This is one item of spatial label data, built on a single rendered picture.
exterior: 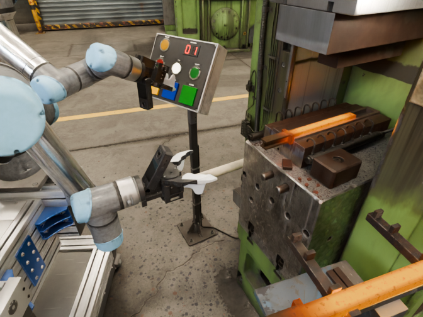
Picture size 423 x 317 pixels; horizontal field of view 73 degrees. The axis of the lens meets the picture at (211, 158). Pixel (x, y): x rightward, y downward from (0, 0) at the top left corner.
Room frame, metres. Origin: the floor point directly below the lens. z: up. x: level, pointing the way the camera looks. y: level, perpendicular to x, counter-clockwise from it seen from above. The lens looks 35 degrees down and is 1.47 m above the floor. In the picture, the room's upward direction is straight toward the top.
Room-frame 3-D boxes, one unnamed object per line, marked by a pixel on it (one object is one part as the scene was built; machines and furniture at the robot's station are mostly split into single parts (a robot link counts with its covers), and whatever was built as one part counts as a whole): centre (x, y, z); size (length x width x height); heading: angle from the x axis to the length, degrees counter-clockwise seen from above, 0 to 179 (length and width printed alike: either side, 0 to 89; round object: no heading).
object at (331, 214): (0.88, -0.46, 0.69); 0.56 x 0.38 x 0.45; 118
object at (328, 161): (0.69, -0.38, 0.95); 0.12 x 0.08 x 0.06; 118
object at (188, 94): (1.11, 0.10, 1.01); 0.07 x 0.05 x 0.07; 53
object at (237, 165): (1.08, 0.00, 0.62); 0.44 x 0.05 x 0.05; 118
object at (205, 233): (1.28, 0.10, 0.05); 0.22 x 0.22 x 0.09; 28
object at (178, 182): (0.58, 0.08, 1.00); 0.09 x 0.05 x 0.02; 82
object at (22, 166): (0.86, 0.72, 0.87); 0.15 x 0.15 x 0.10
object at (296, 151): (0.92, -0.42, 0.96); 0.42 x 0.20 x 0.09; 118
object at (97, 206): (0.51, 0.28, 0.98); 0.11 x 0.08 x 0.09; 118
